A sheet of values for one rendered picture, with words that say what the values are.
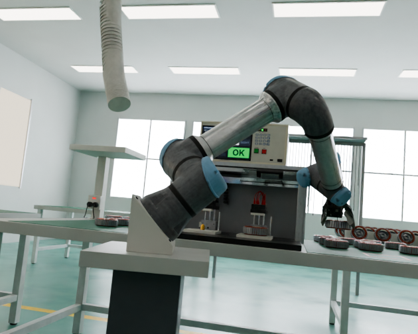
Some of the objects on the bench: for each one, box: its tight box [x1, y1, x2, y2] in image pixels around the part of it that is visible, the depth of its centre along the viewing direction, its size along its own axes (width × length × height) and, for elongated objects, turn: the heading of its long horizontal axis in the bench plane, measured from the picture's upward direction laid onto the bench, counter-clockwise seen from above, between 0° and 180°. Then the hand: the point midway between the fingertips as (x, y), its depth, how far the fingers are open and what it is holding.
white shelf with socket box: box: [69, 144, 146, 219], centre depth 263 cm, size 35×37×46 cm
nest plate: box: [236, 233, 273, 241], centre depth 183 cm, size 15×15×1 cm
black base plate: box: [176, 228, 302, 251], centre depth 186 cm, size 47×64×2 cm
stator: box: [358, 242, 383, 252], centre depth 195 cm, size 11×11×4 cm
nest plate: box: [182, 228, 222, 235], centre depth 188 cm, size 15×15×1 cm
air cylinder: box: [200, 220, 218, 231], centre depth 202 cm, size 5×8×6 cm
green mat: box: [8, 220, 129, 234], centre depth 221 cm, size 94×61×1 cm
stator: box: [399, 245, 418, 255], centre depth 197 cm, size 11×11×4 cm
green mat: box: [304, 240, 418, 266], centre depth 194 cm, size 94×61×1 cm
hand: (338, 225), depth 178 cm, fingers closed on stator, 13 cm apart
